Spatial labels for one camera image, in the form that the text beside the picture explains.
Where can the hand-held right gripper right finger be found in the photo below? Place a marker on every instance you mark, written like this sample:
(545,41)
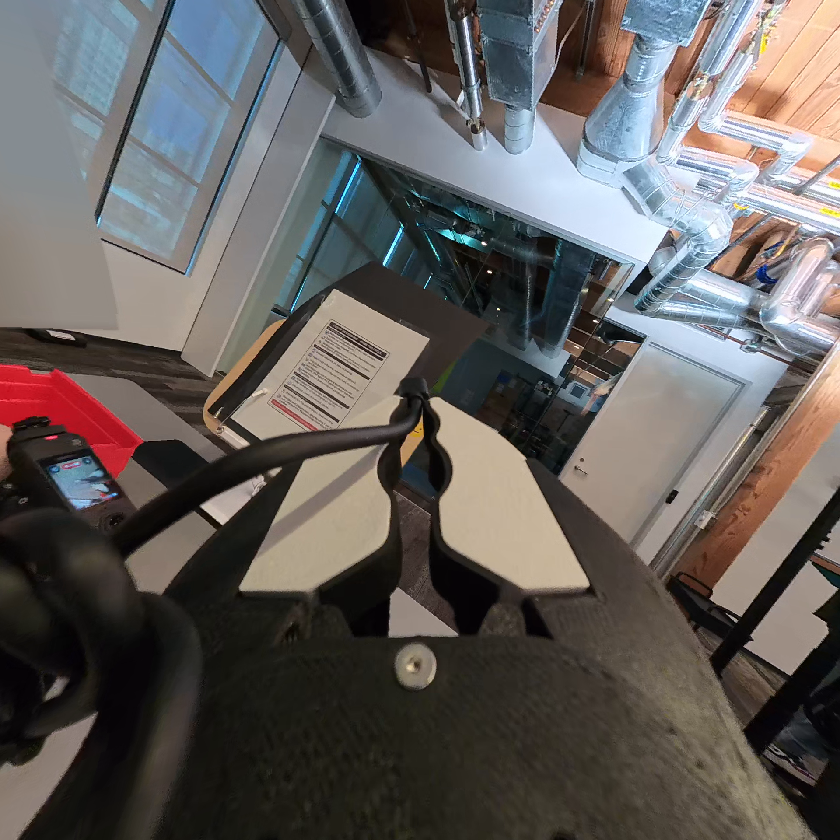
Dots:
(505,512)

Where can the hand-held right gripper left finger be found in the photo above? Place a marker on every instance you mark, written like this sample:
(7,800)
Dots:
(321,518)

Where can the red plastic bin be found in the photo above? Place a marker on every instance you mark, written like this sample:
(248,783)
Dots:
(65,400)

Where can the wooden sign stand with document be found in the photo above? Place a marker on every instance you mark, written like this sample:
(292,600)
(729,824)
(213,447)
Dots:
(341,354)

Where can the white door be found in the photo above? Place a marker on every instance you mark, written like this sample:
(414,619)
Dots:
(656,433)

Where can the black armchair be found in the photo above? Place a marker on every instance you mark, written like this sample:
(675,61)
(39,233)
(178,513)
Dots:
(705,604)

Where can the cluster of silver insulated pipes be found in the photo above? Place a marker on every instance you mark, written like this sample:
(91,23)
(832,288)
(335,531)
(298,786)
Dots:
(715,216)

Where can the thin silver ceiling pipe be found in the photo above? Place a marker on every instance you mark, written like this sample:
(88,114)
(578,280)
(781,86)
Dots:
(469,65)

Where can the glass partition wall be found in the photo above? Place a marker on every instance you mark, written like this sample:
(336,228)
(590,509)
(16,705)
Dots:
(499,282)

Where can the wooden post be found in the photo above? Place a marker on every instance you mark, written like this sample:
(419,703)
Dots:
(774,459)

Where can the black desk frame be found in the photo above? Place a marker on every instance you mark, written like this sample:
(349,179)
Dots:
(781,577)

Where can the large wall window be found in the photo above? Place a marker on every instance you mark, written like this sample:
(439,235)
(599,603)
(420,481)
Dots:
(170,131)

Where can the wide conical metal duct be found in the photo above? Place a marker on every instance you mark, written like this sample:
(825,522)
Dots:
(630,111)

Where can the rectangular metal air duct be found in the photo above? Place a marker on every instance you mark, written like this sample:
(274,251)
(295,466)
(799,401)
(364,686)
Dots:
(515,46)

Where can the spiral metal air duct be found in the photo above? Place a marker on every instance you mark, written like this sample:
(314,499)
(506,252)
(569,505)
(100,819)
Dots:
(341,52)

